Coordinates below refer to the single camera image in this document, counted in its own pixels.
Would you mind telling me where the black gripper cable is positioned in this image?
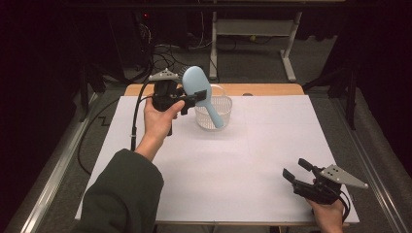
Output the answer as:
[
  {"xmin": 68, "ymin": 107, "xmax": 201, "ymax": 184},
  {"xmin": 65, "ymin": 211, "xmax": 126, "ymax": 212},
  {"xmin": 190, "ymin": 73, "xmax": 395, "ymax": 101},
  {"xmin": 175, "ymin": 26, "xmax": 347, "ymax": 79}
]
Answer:
[
  {"xmin": 336, "ymin": 190, "xmax": 352, "ymax": 224},
  {"xmin": 130, "ymin": 81, "xmax": 156, "ymax": 152}
]

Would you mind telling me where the person's right hand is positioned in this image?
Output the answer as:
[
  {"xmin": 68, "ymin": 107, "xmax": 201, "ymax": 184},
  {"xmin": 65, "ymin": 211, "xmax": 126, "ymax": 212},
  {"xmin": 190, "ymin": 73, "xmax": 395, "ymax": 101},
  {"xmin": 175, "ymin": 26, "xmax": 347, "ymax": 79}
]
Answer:
[{"xmin": 305, "ymin": 197, "xmax": 346, "ymax": 233}]

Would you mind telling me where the black metal stand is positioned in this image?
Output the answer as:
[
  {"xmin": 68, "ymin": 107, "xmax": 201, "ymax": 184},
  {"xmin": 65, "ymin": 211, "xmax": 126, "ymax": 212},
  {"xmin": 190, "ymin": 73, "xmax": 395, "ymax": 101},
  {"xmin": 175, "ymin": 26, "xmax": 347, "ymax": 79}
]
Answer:
[
  {"xmin": 302, "ymin": 62, "xmax": 358, "ymax": 131},
  {"xmin": 77, "ymin": 62, "xmax": 108, "ymax": 123}
]

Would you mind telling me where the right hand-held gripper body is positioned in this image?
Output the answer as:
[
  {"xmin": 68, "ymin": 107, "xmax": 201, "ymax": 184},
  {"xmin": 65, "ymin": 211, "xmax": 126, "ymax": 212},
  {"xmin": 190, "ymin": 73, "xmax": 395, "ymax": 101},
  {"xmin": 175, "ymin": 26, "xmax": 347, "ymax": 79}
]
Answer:
[{"xmin": 292, "ymin": 164, "xmax": 369, "ymax": 206}]

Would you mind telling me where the white plastic slotted basket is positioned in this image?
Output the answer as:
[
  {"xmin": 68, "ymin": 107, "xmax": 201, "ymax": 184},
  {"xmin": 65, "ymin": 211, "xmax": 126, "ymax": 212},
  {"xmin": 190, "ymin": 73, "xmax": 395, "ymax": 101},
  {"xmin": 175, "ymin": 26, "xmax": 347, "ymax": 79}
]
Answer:
[{"xmin": 193, "ymin": 83, "xmax": 233, "ymax": 131}]

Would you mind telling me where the white metal stand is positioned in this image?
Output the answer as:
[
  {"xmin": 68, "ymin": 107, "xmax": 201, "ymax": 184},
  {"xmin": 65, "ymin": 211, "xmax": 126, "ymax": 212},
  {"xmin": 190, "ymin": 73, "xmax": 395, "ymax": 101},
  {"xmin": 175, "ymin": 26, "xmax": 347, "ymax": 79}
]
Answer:
[{"xmin": 208, "ymin": 11, "xmax": 303, "ymax": 83}]

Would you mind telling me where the bundle of floor cables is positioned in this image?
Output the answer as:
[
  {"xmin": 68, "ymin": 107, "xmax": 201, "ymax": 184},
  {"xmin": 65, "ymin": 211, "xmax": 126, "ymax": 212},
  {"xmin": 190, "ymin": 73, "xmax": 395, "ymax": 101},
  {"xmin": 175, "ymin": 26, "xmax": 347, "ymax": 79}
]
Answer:
[{"xmin": 151, "ymin": 40, "xmax": 212, "ymax": 76}]

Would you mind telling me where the light blue rice paddle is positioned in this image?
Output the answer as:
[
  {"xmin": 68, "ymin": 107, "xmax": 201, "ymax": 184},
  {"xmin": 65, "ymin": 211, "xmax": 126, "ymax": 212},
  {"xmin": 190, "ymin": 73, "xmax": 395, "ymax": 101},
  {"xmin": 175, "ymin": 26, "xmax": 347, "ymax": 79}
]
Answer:
[{"xmin": 182, "ymin": 65, "xmax": 225, "ymax": 129}]

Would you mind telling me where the person's left hand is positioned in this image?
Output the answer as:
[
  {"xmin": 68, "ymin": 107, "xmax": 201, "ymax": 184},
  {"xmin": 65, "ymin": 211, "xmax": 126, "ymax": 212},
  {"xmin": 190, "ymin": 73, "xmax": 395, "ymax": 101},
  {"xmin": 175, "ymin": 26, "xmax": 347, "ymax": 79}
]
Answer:
[{"xmin": 134, "ymin": 96, "xmax": 186, "ymax": 161}]

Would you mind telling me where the black floor cable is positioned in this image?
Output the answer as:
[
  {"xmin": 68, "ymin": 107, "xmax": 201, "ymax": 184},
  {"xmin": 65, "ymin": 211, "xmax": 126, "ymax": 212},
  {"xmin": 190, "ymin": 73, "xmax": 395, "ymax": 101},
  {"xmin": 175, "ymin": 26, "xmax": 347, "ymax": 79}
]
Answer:
[{"xmin": 77, "ymin": 96, "xmax": 121, "ymax": 176}]

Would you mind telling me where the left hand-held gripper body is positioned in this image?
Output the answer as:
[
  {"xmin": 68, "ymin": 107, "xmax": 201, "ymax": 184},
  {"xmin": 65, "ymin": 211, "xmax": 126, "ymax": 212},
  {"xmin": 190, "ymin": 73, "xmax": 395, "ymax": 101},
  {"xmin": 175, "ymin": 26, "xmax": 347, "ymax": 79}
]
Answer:
[{"xmin": 149, "ymin": 68, "xmax": 188, "ymax": 113}]

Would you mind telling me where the white table mat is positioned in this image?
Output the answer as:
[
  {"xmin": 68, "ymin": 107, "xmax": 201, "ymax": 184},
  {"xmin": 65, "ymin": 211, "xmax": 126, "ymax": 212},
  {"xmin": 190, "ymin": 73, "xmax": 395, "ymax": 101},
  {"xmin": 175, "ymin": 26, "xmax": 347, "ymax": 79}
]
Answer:
[{"xmin": 75, "ymin": 95, "xmax": 361, "ymax": 224}]

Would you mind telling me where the aluminium floor rail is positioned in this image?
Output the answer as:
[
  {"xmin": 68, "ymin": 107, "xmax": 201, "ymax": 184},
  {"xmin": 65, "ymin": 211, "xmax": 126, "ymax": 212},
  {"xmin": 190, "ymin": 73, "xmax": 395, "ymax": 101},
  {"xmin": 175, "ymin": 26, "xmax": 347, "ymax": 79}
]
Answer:
[
  {"xmin": 334, "ymin": 96, "xmax": 412, "ymax": 233},
  {"xmin": 18, "ymin": 91, "xmax": 100, "ymax": 233}
]

